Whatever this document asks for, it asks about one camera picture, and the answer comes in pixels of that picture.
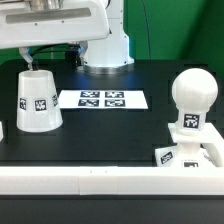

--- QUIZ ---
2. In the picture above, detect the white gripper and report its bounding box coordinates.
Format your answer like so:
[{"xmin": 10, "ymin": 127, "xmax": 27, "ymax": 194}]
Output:
[{"xmin": 0, "ymin": 0, "xmax": 109, "ymax": 70}]

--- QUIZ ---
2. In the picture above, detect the white lamp shade cone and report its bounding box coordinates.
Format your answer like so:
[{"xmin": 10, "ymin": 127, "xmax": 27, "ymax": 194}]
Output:
[{"xmin": 17, "ymin": 70, "xmax": 63, "ymax": 133}]

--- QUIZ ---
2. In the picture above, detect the white lamp bulb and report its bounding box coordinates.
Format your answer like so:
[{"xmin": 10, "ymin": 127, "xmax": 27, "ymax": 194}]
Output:
[{"xmin": 172, "ymin": 68, "xmax": 218, "ymax": 136}]

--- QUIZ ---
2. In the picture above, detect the white lamp base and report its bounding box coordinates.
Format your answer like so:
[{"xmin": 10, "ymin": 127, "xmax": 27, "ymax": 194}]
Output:
[{"xmin": 155, "ymin": 123, "xmax": 219, "ymax": 168}]

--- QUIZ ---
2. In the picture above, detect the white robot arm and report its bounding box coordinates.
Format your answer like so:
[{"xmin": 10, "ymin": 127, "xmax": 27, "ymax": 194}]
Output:
[{"xmin": 0, "ymin": 0, "xmax": 134, "ymax": 74}]

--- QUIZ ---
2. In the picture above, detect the white marker sheet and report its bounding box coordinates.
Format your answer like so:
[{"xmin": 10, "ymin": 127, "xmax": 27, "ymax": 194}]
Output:
[{"xmin": 59, "ymin": 90, "xmax": 148, "ymax": 109}]

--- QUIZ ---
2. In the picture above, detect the white block left edge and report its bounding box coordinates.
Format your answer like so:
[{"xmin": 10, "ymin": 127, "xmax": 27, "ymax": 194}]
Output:
[{"xmin": 0, "ymin": 121, "xmax": 4, "ymax": 142}]

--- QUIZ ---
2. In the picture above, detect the black cable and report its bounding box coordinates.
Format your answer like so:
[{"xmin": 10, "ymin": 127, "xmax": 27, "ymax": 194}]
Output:
[{"xmin": 29, "ymin": 43, "xmax": 82, "ymax": 60}]

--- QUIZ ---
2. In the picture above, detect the white front rail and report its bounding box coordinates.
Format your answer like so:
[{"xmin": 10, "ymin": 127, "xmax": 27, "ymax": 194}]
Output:
[{"xmin": 0, "ymin": 166, "xmax": 224, "ymax": 196}]

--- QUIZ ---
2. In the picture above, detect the white rail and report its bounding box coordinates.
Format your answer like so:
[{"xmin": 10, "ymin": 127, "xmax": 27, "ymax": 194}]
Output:
[
  {"xmin": 0, "ymin": 166, "xmax": 224, "ymax": 196},
  {"xmin": 206, "ymin": 134, "xmax": 224, "ymax": 167}
]

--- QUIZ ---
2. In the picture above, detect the white right rail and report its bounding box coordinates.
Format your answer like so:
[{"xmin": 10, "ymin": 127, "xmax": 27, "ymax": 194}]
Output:
[{"xmin": 206, "ymin": 134, "xmax": 224, "ymax": 167}]

